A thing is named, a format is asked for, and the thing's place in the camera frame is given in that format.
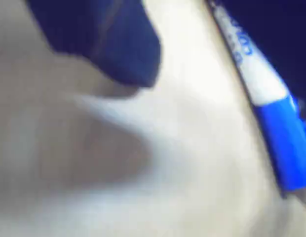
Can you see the blue and white pen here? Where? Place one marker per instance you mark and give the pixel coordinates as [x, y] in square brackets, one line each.
[279, 123]

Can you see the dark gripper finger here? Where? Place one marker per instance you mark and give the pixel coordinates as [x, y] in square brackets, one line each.
[101, 37]
[279, 29]

